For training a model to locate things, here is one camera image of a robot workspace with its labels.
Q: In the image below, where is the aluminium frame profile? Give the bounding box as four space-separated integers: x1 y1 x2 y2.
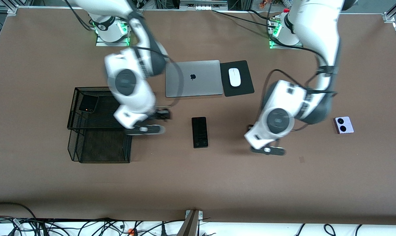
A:
383 0 396 23
0 5 19 15

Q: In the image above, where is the white computer mouse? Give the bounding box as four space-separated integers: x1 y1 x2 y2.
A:
228 68 241 87

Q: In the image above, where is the silver closed laptop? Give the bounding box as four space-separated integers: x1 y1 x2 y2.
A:
165 60 224 98

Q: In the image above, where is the lavender flip phone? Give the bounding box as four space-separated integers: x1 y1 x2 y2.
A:
334 116 354 134

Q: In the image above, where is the white power strip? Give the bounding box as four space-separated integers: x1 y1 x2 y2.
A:
180 0 227 11

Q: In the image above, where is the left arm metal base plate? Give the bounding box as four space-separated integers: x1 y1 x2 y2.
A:
269 18 304 50

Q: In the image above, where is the black flip phone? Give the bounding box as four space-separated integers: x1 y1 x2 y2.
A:
78 94 99 114

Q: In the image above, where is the black mouse pad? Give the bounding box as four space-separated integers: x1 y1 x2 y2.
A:
220 60 255 97

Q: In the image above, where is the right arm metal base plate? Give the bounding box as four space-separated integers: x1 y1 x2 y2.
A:
96 23 130 47

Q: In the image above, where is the black slab smartphone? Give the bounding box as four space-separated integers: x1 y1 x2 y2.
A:
191 117 209 148

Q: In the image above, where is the black cable on table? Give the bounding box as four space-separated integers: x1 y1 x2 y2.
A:
212 10 270 27

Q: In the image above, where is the black mesh two-tier organizer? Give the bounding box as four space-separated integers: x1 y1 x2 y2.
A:
67 87 137 164

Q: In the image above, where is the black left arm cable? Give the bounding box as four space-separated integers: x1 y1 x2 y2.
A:
262 0 338 131

